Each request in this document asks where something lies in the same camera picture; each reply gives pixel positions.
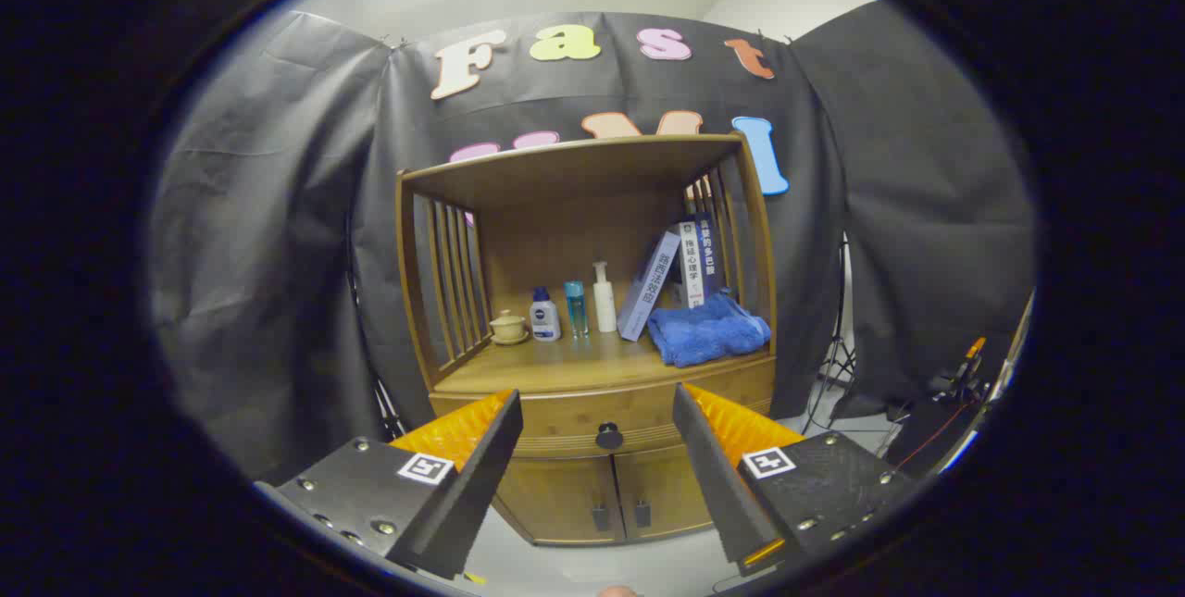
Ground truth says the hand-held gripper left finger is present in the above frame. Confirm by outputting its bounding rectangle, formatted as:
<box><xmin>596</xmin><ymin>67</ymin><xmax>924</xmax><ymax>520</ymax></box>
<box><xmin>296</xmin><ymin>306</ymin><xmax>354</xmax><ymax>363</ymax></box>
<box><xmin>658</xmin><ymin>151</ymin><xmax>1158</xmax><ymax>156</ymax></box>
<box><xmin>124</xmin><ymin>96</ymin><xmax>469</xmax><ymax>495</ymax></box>
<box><xmin>255</xmin><ymin>389</ymin><xmax>524</xmax><ymax>581</ymax></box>

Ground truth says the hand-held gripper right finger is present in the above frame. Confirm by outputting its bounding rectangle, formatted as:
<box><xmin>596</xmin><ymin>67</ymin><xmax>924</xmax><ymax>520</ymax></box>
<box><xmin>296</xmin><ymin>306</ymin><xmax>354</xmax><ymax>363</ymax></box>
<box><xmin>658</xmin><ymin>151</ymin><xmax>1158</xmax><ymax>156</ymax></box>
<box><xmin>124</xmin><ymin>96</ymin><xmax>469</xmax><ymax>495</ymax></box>
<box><xmin>672</xmin><ymin>382</ymin><xmax>916</xmax><ymax>578</ymax></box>

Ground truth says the wooden drawer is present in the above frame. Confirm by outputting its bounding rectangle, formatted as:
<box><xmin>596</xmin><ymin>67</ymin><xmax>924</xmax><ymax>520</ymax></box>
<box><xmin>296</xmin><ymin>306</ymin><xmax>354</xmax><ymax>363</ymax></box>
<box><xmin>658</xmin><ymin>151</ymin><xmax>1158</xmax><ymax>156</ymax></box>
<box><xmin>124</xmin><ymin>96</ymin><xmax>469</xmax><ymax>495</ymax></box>
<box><xmin>430</xmin><ymin>358</ymin><xmax>777</xmax><ymax>461</ymax></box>

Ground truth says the wooden cabinet door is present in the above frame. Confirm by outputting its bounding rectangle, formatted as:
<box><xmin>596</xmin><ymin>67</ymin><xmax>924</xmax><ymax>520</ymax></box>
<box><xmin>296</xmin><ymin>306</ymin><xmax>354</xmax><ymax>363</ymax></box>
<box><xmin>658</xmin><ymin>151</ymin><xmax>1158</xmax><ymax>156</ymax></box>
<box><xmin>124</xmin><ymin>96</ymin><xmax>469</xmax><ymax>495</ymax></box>
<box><xmin>614</xmin><ymin>444</ymin><xmax>718</xmax><ymax>541</ymax></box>
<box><xmin>495</xmin><ymin>455</ymin><xmax>626</xmax><ymax>544</ymax></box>

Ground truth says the wooden countertop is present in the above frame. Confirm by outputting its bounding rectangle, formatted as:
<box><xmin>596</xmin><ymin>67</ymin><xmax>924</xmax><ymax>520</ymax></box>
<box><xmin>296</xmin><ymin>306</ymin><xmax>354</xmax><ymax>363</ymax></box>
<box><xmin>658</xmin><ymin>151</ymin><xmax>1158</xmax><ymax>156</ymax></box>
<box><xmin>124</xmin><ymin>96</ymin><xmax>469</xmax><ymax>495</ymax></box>
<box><xmin>433</xmin><ymin>329</ymin><xmax>774</xmax><ymax>396</ymax></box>

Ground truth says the wooden cabinet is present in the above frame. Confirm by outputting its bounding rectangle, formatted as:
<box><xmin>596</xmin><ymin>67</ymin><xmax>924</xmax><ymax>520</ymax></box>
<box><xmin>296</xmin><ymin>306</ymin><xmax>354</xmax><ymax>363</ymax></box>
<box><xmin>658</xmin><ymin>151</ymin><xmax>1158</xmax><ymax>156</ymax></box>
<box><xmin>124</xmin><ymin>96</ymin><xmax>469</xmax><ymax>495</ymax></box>
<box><xmin>396</xmin><ymin>132</ymin><xmax>779</xmax><ymax>547</ymax></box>

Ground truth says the blue towel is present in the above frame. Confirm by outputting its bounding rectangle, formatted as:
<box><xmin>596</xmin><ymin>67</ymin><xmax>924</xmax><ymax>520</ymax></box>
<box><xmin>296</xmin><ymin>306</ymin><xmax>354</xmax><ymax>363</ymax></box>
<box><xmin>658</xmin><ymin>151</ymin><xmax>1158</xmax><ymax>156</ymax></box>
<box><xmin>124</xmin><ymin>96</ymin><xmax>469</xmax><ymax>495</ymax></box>
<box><xmin>646</xmin><ymin>292</ymin><xmax>772</xmax><ymax>368</ymax></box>

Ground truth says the beige lidded teacup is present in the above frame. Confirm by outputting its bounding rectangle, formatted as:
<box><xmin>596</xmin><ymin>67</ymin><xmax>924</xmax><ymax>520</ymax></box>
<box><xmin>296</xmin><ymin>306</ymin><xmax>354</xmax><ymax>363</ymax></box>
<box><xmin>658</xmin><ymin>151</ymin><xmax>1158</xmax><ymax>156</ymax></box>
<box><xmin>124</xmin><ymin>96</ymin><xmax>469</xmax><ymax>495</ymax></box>
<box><xmin>489</xmin><ymin>309</ymin><xmax>530</xmax><ymax>346</ymax></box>

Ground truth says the black backdrop stand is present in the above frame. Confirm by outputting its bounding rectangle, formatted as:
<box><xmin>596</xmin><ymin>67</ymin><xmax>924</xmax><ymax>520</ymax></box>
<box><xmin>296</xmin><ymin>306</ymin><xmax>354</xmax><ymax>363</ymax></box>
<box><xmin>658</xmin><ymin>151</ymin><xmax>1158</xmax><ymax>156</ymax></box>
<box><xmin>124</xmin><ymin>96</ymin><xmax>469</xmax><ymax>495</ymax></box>
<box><xmin>801</xmin><ymin>236</ymin><xmax>862</xmax><ymax>436</ymax></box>

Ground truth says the white lotion bottle blue cap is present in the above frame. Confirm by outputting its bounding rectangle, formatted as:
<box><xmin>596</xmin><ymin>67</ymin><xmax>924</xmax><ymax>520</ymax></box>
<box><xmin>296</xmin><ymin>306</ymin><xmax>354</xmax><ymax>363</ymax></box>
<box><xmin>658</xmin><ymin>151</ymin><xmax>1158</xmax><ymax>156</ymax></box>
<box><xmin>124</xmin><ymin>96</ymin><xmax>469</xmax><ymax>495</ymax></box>
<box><xmin>529</xmin><ymin>287</ymin><xmax>562</xmax><ymax>342</ymax></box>

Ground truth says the clear blue bottle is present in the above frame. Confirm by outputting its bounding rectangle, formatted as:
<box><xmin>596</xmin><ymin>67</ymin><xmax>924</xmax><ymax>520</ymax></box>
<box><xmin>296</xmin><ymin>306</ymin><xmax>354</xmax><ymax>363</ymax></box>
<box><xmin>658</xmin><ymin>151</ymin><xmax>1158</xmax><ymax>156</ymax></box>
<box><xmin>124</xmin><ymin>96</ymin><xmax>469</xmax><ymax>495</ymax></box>
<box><xmin>564</xmin><ymin>280</ymin><xmax>590</xmax><ymax>338</ymax></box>

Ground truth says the lavender book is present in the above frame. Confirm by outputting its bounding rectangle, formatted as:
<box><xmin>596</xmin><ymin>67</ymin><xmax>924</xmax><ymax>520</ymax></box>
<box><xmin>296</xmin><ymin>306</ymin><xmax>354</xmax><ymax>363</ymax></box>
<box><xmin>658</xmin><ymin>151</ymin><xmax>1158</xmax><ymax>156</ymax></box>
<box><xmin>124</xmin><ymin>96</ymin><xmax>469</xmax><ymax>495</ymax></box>
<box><xmin>617</xmin><ymin>230</ymin><xmax>683</xmax><ymax>342</ymax></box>

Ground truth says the white pump bottle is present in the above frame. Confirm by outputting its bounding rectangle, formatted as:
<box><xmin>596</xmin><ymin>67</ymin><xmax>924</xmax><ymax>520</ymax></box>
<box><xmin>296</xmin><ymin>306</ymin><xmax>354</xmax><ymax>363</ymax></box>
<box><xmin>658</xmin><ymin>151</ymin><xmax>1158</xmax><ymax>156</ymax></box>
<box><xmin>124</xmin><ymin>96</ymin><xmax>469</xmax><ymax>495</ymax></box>
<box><xmin>592</xmin><ymin>261</ymin><xmax>617</xmax><ymax>333</ymax></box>

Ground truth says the white spine book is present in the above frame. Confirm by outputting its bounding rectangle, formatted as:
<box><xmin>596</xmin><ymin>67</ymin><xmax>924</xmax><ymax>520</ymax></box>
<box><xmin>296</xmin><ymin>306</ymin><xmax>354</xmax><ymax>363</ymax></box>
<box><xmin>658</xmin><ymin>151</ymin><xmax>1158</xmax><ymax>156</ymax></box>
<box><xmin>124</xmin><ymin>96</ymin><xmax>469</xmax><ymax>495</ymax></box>
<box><xmin>679</xmin><ymin>221</ymin><xmax>706</xmax><ymax>309</ymax></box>

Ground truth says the dark blue book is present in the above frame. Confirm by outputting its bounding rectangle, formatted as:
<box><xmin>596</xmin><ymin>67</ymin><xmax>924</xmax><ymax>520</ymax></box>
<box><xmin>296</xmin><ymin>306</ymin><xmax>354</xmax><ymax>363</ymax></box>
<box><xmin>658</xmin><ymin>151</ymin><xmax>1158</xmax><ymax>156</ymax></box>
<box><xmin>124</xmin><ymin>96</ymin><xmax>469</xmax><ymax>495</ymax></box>
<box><xmin>696</xmin><ymin>213</ymin><xmax>725</xmax><ymax>297</ymax></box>

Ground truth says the black equipment with orange part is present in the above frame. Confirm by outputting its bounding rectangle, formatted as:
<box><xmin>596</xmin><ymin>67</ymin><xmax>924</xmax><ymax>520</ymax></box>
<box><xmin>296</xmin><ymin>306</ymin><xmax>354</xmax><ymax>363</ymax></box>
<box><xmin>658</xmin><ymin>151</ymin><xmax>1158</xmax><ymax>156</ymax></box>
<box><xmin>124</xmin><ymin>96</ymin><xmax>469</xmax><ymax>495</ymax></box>
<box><xmin>884</xmin><ymin>338</ymin><xmax>1005</xmax><ymax>478</ymax></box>

